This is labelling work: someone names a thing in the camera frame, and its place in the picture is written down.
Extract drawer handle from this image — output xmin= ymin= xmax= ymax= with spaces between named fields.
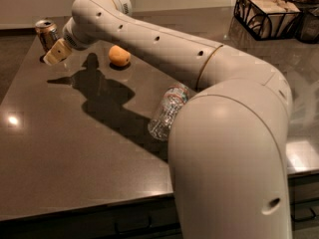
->
xmin=114 ymin=216 xmax=152 ymax=236
xmin=292 ymin=207 xmax=317 ymax=222

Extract orange fruit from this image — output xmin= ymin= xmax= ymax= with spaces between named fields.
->
xmin=109 ymin=45 xmax=131 ymax=67

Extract orange soda can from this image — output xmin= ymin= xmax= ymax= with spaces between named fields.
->
xmin=35 ymin=19 xmax=60 ymax=52

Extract left drawer handle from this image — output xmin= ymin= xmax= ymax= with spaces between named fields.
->
xmin=114 ymin=216 xmax=152 ymax=236

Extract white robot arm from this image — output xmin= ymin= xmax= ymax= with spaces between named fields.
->
xmin=44 ymin=0 xmax=292 ymax=239

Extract napkins in basket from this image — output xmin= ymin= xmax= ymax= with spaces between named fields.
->
xmin=245 ymin=0 xmax=300 ymax=39

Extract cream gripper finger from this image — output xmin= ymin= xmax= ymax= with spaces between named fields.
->
xmin=43 ymin=38 xmax=72 ymax=66

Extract black wire basket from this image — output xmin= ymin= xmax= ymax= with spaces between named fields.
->
xmin=234 ymin=0 xmax=301 ymax=40

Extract clear plastic water bottle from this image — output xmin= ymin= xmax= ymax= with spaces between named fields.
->
xmin=148 ymin=83 xmax=189 ymax=141

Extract right upper drawer handle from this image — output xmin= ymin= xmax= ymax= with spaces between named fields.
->
xmin=292 ymin=207 xmax=317 ymax=222

